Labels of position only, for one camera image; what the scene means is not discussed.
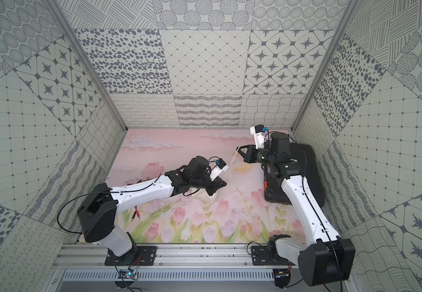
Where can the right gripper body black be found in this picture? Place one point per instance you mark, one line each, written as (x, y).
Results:
(266, 156)

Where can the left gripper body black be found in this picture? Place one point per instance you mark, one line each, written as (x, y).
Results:
(209, 184)

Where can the white bag drawstring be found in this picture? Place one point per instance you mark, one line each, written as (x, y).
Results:
(230, 165)

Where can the black plastic tool case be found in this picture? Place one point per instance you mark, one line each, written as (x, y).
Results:
(304, 155)

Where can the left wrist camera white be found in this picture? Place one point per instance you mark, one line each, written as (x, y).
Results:
(218, 169)

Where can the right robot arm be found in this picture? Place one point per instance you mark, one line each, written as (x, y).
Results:
(325, 257)

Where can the red and black clip leads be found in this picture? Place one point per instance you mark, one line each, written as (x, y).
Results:
(135, 214)

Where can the cream cloth soil bag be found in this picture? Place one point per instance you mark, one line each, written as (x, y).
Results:
(203, 196)

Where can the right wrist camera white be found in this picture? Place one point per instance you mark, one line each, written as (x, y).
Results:
(259, 133)

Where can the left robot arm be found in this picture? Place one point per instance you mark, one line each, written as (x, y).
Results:
(97, 214)

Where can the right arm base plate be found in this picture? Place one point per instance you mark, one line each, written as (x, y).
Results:
(264, 256)

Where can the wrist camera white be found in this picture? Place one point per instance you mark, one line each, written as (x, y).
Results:
(259, 133)
(218, 169)

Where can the aluminium mounting rail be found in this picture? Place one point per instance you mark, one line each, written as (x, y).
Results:
(168, 256)

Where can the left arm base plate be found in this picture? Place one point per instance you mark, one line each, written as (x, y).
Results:
(140, 255)

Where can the small circuit board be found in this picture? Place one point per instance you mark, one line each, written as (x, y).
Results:
(128, 275)

